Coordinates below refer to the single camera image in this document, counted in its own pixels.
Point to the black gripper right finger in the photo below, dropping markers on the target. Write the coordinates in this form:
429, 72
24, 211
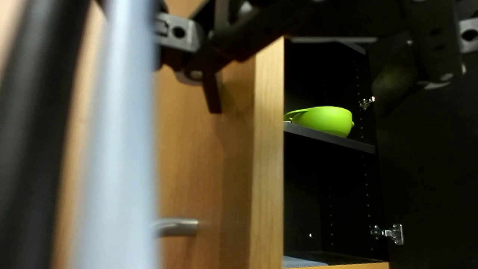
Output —
433, 45

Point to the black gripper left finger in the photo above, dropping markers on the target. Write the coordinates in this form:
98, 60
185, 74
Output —
188, 54

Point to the silver door hinge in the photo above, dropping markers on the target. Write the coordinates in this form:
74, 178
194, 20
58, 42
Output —
387, 234
367, 104

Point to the wooden cabinet door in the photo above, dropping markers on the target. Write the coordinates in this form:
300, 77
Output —
224, 174

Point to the lime green bowl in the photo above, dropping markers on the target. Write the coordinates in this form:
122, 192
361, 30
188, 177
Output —
322, 120

